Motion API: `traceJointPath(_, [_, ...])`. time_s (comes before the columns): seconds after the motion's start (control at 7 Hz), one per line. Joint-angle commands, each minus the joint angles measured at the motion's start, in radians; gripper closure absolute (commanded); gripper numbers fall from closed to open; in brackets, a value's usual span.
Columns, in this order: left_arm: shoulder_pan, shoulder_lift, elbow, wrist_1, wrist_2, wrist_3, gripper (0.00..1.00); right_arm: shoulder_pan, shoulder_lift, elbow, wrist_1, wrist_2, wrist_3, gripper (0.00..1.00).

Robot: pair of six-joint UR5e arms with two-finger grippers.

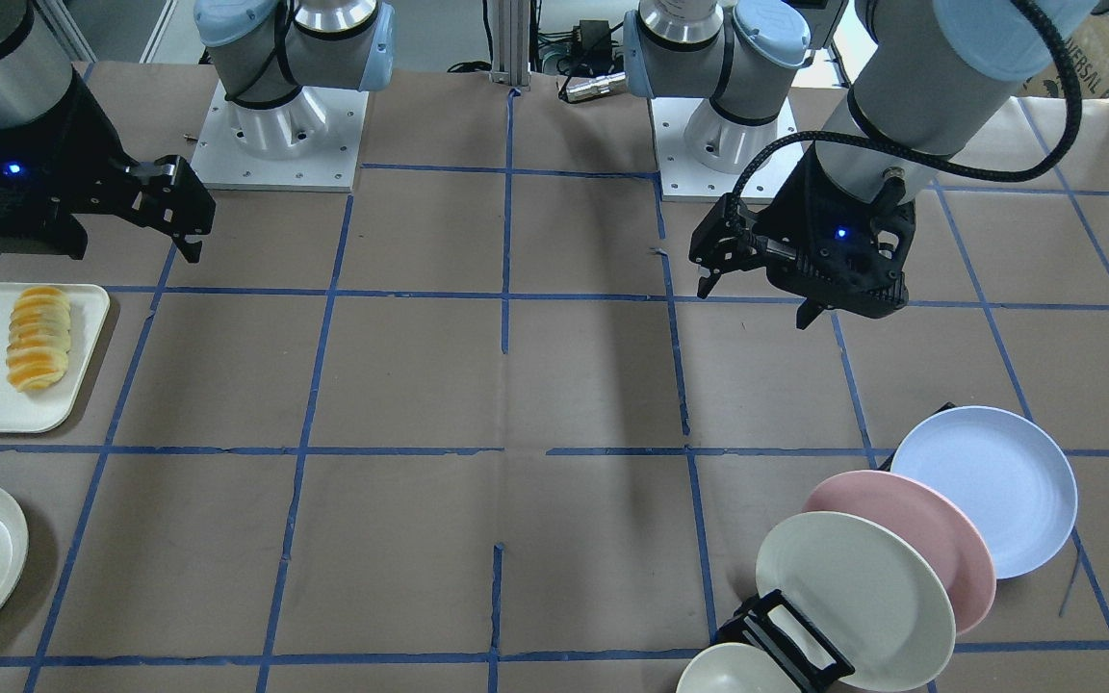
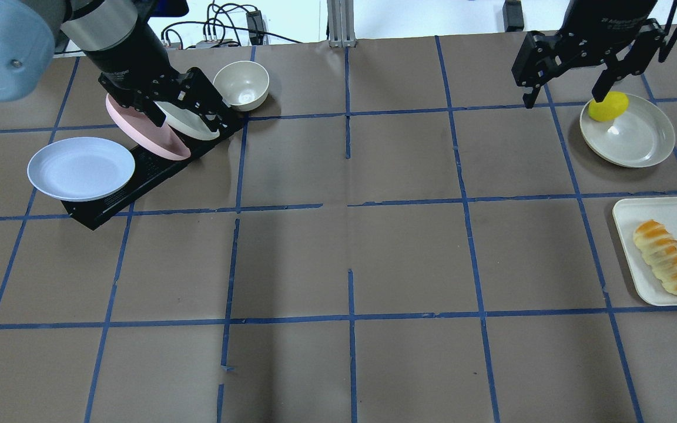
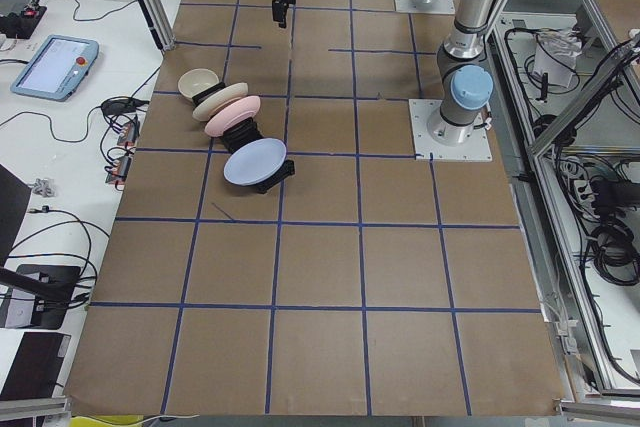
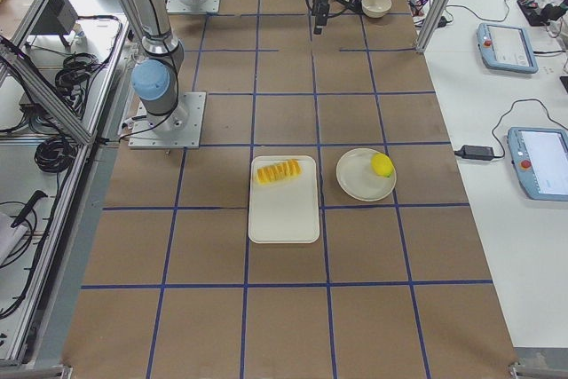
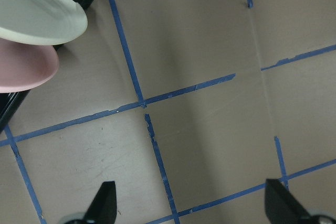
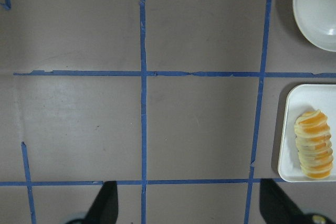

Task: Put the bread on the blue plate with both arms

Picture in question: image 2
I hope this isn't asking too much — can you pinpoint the white rectangular tray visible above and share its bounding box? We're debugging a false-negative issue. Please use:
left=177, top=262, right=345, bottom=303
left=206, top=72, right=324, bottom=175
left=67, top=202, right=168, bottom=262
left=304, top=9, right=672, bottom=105
left=612, top=196, right=677, bottom=306

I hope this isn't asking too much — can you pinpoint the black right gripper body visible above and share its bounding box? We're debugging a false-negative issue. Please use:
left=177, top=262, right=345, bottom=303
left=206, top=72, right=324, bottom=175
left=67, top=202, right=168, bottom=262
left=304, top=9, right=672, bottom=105
left=511, top=1, right=666, bottom=88

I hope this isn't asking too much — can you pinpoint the black cable bundle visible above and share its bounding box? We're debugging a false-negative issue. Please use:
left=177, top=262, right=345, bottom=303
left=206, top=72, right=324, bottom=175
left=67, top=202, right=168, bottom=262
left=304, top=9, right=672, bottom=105
left=159, top=2, right=304, bottom=49

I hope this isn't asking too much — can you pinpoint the black dish rack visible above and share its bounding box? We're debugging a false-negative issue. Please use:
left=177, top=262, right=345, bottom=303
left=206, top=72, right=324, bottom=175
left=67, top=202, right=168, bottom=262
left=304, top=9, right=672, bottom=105
left=62, top=111, right=243, bottom=230

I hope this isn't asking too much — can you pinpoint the black power adapter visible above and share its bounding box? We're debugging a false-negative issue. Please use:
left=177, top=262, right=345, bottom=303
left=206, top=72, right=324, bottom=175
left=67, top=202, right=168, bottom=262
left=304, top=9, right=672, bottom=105
left=502, top=0, right=525, bottom=32

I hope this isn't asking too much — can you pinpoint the beige bowl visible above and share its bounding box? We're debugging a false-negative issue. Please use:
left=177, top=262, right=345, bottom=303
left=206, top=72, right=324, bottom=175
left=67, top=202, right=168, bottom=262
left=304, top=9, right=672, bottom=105
left=213, top=60, right=270, bottom=112

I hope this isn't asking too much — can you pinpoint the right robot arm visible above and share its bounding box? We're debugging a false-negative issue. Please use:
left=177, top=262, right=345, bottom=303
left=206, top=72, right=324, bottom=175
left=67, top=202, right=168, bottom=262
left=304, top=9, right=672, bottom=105
left=511, top=1, right=666, bottom=108

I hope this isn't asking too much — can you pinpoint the white plate in rack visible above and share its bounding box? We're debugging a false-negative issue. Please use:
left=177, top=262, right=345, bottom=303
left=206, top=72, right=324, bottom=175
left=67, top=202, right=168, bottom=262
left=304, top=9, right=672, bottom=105
left=154, top=100, right=220, bottom=141

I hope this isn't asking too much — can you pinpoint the blue plate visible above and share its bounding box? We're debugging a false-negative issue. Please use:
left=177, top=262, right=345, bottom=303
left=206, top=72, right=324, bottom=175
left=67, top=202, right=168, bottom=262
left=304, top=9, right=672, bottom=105
left=26, top=136, right=135, bottom=203

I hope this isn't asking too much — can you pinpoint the striped bread loaf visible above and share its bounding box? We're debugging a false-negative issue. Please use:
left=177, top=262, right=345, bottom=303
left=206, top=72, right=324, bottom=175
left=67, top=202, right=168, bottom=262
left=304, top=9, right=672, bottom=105
left=632, top=219, right=677, bottom=296

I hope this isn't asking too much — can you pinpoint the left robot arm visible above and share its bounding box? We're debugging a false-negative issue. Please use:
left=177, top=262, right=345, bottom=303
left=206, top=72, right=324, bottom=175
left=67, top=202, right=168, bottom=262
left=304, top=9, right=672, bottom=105
left=0, top=1, right=240, bottom=132

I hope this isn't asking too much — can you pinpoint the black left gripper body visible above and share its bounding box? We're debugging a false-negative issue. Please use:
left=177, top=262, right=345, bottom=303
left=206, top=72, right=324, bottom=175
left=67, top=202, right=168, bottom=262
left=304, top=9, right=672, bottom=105
left=85, top=18, right=198, bottom=118

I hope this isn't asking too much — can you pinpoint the yellow lemon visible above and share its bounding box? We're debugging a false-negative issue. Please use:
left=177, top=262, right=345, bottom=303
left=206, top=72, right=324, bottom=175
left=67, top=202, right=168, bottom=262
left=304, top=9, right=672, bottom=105
left=586, top=91, right=631, bottom=122

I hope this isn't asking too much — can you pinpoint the beige round plate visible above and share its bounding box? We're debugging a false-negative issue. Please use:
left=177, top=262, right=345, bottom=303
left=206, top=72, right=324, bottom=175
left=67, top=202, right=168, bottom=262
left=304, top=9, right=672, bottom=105
left=579, top=93, right=676, bottom=168

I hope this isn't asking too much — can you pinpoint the pink plate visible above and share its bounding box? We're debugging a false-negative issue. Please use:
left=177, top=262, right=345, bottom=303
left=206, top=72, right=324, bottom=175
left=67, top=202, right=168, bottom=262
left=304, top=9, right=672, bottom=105
left=105, top=94, right=192, bottom=161

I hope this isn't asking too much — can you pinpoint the aluminium frame post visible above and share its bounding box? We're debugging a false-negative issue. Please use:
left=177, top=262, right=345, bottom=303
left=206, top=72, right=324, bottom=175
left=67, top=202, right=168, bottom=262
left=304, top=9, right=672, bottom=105
left=327, top=0, right=357, bottom=48

